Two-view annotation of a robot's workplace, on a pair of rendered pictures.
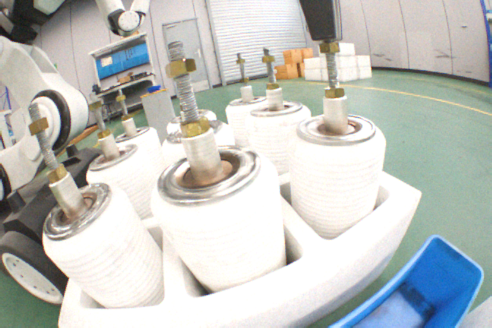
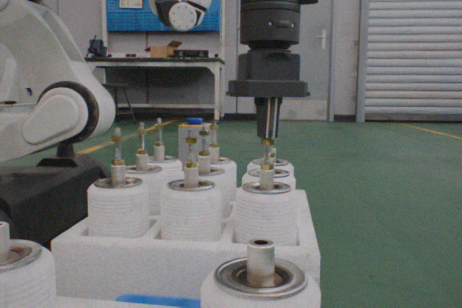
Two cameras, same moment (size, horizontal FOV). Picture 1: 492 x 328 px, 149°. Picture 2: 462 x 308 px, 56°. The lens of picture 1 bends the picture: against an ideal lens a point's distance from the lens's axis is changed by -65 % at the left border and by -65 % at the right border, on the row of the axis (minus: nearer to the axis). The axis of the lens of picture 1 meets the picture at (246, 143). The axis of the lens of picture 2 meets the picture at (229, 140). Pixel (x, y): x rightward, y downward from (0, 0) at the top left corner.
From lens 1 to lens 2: 0.56 m
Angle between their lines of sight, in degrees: 26
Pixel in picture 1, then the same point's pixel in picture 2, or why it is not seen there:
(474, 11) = not seen: outside the picture
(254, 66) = (441, 93)
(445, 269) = not seen: outside the picture
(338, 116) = (262, 180)
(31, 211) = (12, 189)
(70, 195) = (122, 174)
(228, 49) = (390, 43)
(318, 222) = (238, 238)
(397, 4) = not seen: outside the picture
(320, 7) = (260, 120)
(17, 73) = (31, 43)
